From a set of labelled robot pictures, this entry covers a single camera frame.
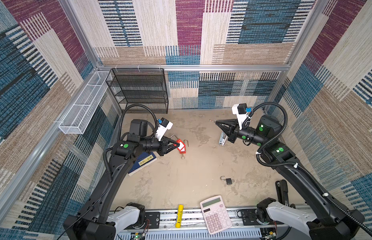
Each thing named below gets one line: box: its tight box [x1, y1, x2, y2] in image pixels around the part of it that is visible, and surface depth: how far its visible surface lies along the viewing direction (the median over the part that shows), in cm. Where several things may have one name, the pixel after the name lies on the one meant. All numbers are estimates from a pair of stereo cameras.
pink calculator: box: [200, 195, 232, 235], surface depth 75 cm
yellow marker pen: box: [176, 204, 184, 228], surface depth 75 cm
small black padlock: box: [220, 175, 233, 185], surface depth 87 cm
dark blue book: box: [128, 151, 158, 177], surface depth 93 cm
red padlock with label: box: [170, 134, 187, 154], surface depth 70 cm
